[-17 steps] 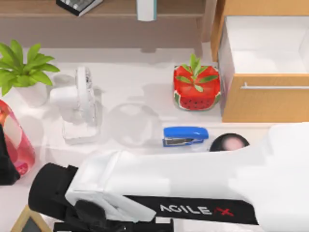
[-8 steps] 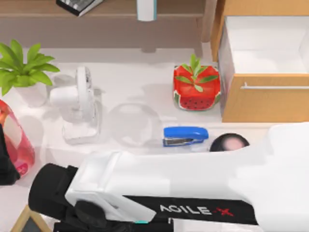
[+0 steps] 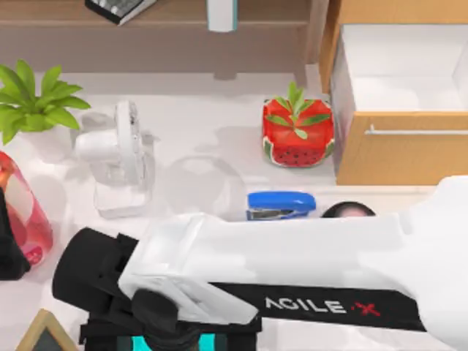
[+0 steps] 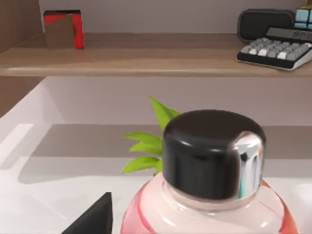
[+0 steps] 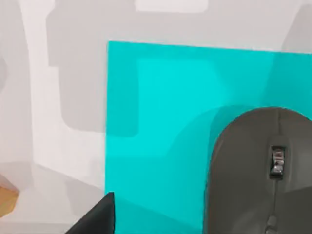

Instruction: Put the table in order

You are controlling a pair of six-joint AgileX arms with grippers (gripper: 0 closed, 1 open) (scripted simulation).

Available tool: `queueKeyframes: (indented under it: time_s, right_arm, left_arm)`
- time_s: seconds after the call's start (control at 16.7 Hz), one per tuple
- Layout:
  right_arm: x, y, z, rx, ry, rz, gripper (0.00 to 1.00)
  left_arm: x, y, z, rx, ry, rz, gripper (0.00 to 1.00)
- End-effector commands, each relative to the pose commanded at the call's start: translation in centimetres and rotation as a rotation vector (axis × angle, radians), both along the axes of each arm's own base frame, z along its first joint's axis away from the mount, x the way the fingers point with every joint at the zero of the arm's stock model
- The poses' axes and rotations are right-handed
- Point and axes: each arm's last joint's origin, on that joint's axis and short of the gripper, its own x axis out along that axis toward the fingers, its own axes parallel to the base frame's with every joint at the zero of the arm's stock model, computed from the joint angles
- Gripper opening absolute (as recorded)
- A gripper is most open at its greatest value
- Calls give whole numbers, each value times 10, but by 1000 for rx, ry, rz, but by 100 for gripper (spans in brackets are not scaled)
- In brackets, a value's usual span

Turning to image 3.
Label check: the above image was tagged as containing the teal object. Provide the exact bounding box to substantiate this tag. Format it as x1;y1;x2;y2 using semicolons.
130;333;221;351

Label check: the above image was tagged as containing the wooden framed blackboard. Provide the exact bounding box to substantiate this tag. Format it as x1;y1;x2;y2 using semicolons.
15;308;80;351

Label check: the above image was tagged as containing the blue stapler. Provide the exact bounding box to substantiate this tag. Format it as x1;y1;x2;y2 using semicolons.
246;191;317;222

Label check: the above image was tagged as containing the red and pink bottle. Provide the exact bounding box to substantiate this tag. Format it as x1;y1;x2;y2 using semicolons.
0;151;54;272

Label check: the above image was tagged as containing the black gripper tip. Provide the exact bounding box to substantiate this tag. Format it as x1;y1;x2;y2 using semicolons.
0;186;32;282

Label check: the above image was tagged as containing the white desk fan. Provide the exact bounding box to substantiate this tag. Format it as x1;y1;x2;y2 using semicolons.
74;99;156;220

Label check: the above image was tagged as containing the black round object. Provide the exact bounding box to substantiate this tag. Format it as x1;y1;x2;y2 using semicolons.
320;200;378;219

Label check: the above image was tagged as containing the watermelon pattern plant pot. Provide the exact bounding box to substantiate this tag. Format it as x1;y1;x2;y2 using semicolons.
260;81;334;169

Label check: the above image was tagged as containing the green plant in white pot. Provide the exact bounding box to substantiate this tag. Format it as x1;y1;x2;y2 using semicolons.
0;59;92;164

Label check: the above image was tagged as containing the wooden open shelf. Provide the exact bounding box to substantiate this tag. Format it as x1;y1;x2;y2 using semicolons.
0;0;332;83

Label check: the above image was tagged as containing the pale wooden drawer front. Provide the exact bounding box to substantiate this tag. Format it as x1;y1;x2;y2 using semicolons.
335;110;468;186

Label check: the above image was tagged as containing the white and teal cup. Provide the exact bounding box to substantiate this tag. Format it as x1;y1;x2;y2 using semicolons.
206;0;239;33

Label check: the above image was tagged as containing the pulled-out drawer with white inside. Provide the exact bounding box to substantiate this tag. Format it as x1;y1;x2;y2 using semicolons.
330;23;468;184

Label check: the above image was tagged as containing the wooden cupboard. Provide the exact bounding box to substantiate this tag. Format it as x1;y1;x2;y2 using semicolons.
317;0;468;96

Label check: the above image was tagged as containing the long metal drawer handle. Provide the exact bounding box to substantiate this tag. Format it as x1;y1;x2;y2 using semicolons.
364;125;468;136

